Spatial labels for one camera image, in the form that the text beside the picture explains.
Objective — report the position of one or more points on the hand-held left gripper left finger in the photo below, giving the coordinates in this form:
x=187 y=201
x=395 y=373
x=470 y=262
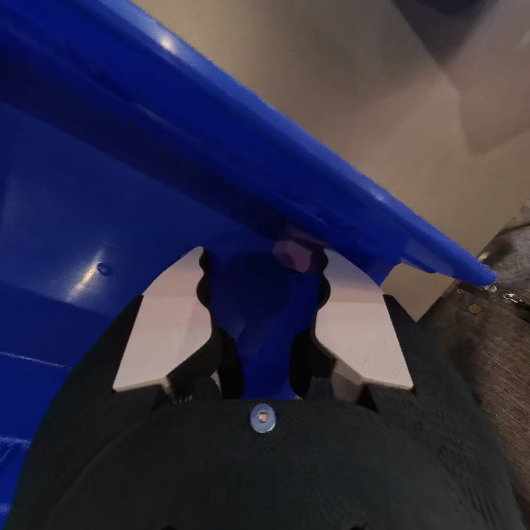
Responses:
x=169 y=327

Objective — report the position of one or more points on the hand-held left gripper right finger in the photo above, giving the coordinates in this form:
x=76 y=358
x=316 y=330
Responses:
x=360 y=331

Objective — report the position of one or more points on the purple cube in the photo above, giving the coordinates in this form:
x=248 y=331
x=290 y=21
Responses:
x=294 y=254

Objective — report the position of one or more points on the blue plastic bin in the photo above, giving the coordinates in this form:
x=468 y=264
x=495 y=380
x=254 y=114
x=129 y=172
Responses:
x=124 y=186

